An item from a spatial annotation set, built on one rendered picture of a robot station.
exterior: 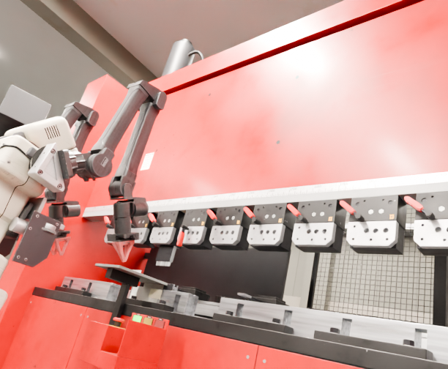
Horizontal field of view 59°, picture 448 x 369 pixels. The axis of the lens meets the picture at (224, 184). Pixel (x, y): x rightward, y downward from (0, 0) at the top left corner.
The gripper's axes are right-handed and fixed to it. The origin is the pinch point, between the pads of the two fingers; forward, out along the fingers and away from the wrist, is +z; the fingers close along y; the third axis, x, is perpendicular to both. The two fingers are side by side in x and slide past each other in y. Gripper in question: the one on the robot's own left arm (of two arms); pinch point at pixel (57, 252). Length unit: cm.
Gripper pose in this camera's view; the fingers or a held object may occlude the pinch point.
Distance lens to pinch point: 180.2
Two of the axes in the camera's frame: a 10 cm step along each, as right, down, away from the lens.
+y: -7.9, 0.6, 6.1
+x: -6.1, 0.1, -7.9
